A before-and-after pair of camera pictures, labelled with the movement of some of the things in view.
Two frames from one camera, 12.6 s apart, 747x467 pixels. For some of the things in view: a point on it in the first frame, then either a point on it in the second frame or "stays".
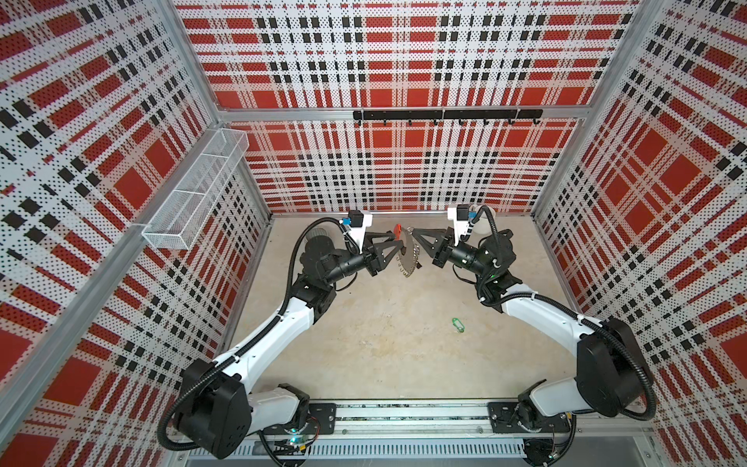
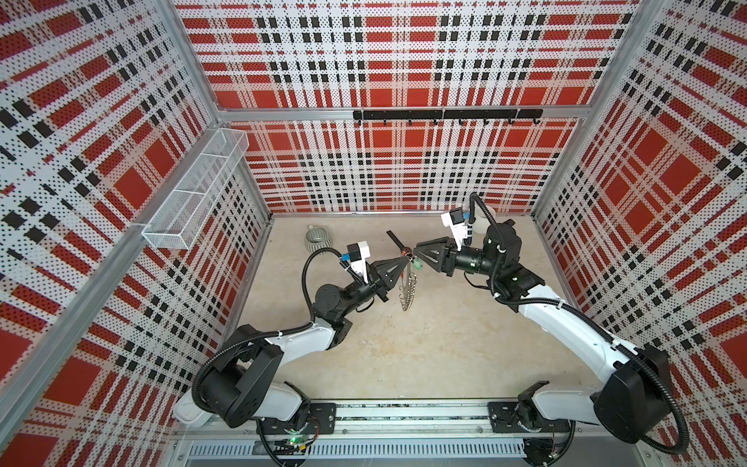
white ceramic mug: x=482 y=224 stays
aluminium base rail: x=422 y=433 stays
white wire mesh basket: x=179 y=221 stays
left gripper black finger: x=388 y=242 → x=394 y=268
